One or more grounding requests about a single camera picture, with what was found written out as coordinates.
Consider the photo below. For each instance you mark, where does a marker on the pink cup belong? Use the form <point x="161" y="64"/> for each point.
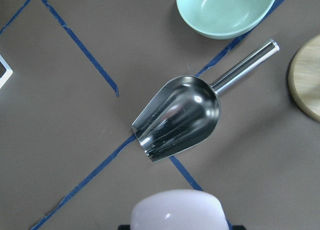
<point x="179" y="209"/>

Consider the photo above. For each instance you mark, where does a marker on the green bowl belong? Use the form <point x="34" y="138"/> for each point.
<point x="223" y="19"/>

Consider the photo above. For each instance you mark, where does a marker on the wooden mug tree stand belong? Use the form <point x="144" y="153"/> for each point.
<point x="304" y="78"/>

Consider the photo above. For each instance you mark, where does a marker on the white wire cup rack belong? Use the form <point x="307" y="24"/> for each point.
<point x="5" y="71"/>

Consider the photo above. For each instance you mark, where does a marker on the steel scoop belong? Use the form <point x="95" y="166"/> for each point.
<point x="186" y="110"/>

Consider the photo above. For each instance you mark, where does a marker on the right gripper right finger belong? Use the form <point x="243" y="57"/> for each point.
<point x="236" y="227"/>

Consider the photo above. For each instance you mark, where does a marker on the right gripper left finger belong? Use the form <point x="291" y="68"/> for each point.
<point x="124" y="227"/>

